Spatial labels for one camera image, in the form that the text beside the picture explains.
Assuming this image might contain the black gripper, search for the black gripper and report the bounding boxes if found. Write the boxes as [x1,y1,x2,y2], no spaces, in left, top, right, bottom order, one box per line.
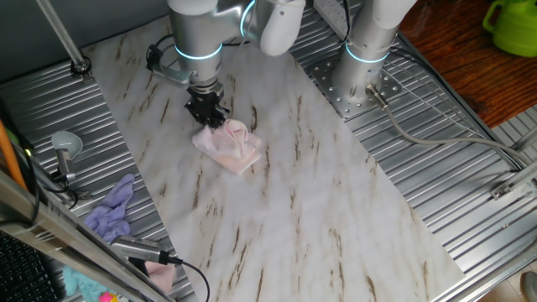
[184,85,232,129]

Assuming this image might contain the pink plush cloth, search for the pink plush cloth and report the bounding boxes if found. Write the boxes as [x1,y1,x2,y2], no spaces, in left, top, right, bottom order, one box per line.
[143,259,177,294]

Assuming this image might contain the marble patterned mat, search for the marble patterned mat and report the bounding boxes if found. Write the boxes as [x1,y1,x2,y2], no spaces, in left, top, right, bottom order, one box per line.
[81,14,466,302]

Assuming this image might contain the purple towel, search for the purple towel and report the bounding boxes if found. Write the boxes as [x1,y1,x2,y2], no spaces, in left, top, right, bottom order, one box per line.
[83,173,137,244]

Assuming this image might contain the aluminium pole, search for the aluminium pole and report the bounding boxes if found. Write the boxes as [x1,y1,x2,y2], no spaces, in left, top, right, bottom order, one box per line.
[34,0,92,80]

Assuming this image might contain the orange stick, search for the orange stick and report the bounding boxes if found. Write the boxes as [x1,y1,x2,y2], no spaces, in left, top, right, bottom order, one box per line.
[0,118,29,192]

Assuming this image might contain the teal fluffy towel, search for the teal fluffy towel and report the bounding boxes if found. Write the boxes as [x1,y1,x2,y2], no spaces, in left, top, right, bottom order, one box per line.
[61,265,111,302]

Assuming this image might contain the black keyboard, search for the black keyboard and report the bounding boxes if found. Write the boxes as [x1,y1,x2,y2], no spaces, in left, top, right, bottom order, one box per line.
[0,230,60,302]

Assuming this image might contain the brown wooden desk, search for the brown wooden desk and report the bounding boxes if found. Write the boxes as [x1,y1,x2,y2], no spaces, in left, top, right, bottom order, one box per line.
[397,0,537,130]

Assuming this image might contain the green watering can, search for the green watering can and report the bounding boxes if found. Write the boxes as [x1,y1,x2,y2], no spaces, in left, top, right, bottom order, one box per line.
[482,0,537,59]

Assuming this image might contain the grey shoe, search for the grey shoe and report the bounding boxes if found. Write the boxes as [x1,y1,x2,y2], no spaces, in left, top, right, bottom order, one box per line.
[519,270,537,302]

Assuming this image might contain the silver camera bracket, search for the silver camera bracket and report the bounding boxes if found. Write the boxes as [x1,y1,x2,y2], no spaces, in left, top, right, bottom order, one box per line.
[148,65,197,89]

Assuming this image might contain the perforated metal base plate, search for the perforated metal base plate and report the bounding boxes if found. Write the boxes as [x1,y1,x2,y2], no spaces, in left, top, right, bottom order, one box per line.
[307,53,404,122]

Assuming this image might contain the silver clamp with black cable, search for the silver clamp with black cable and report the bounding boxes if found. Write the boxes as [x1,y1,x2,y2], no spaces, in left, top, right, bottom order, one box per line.
[50,148,81,198]

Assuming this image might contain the black shaver cable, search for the black shaver cable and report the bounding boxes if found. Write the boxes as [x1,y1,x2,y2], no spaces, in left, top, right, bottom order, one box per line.
[166,254,211,302]

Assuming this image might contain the aluminium frame beam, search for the aluminium frame beam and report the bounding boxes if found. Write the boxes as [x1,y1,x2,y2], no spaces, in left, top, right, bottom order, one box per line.
[0,167,177,302]

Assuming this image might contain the grey base cable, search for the grey base cable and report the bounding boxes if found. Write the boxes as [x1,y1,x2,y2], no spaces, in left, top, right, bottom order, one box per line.
[365,83,532,167]

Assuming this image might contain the metal corner bracket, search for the metal corner bracket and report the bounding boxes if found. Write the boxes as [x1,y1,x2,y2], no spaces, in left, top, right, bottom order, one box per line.
[489,181,514,200]

